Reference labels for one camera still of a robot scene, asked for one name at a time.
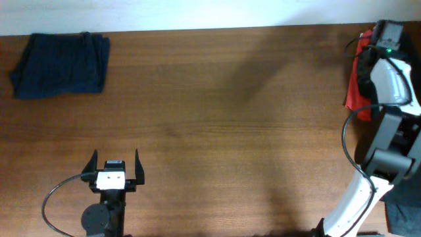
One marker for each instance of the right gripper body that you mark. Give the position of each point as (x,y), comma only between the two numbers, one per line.
(361,70)

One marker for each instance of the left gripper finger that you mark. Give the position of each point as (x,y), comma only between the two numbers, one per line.
(90,170)
(139,171)

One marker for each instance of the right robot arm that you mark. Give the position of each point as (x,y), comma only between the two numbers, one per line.
(387,154)

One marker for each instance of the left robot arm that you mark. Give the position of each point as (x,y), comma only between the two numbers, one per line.
(106,218)

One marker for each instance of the red garment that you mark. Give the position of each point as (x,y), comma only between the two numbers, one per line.
(354,99)

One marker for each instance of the folded navy blue garment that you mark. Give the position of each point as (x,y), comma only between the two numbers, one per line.
(52,64)

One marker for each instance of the dark grey garment at corner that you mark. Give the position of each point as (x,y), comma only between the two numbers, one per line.
(402,207)

